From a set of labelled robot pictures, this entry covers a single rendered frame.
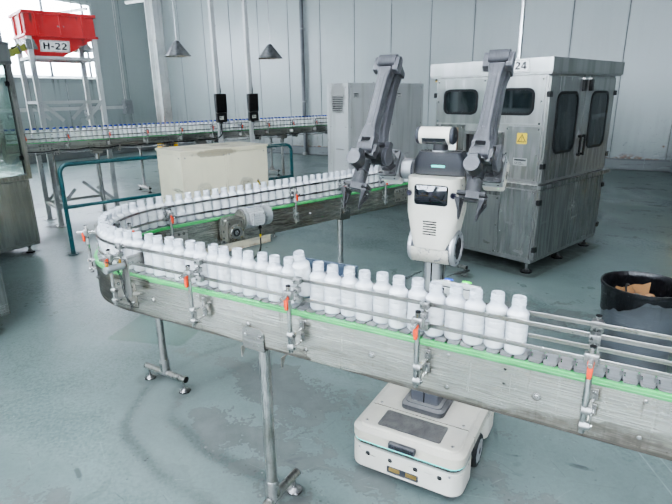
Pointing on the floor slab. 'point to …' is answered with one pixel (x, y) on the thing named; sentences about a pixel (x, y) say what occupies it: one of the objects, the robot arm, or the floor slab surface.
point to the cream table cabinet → (213, 171)
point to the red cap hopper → (84, 32)
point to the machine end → (536, 151)
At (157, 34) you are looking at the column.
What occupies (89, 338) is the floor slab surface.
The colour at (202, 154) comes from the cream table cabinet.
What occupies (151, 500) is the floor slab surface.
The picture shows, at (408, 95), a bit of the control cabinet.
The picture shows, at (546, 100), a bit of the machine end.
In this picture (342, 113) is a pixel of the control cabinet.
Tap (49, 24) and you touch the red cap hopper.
